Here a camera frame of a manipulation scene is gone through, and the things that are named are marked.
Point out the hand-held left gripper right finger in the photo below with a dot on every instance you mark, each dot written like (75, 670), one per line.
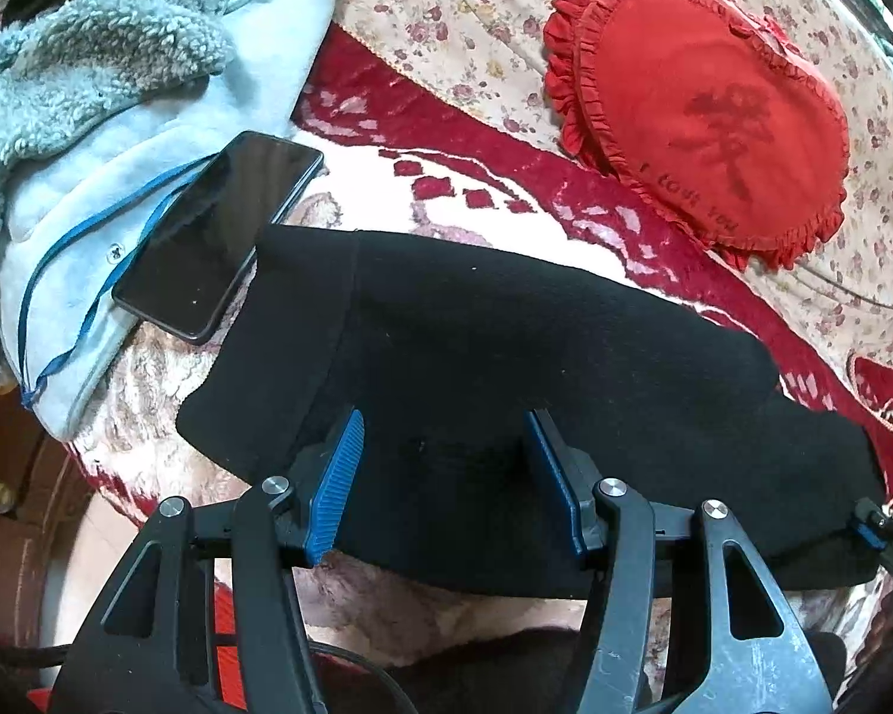
(554, 476)

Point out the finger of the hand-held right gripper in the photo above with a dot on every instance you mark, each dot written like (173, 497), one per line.
(872, 528)

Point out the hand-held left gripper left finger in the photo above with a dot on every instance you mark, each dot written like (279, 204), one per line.
(336, 483)

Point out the black pants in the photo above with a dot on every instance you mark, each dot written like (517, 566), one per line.
(491, 401)

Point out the red patterned blanket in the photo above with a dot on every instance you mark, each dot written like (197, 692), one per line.
(536, 201)

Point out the black smartphone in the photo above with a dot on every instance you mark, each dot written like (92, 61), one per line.
(216, 234)

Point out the floral bed sheet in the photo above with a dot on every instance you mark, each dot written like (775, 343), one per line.
(714, 126)

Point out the red heart-shaped pillow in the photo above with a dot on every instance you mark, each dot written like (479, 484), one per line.
(703, 100)

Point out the light blue fleece jacket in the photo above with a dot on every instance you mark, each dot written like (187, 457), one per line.
(97, 134)

